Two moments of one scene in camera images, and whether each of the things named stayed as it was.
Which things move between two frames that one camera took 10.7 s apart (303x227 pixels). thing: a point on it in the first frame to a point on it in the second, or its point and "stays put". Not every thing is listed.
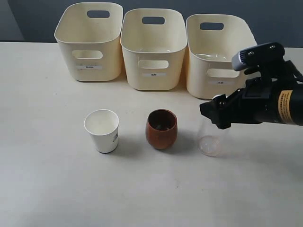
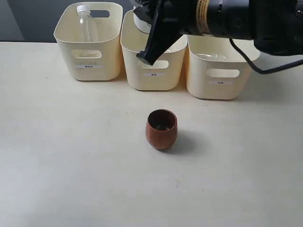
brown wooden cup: (161, 127) stays put
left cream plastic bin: (92, 46) stays put
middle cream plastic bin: (154, 53) stays put
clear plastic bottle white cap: (212, 140) to (87, 27)
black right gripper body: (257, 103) to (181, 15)
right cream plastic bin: (213, 40) stays put
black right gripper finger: (224, 120) to (147, 10)
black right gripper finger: (221, 105) to (162, 36)
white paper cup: (103, 125) to (142, 25)
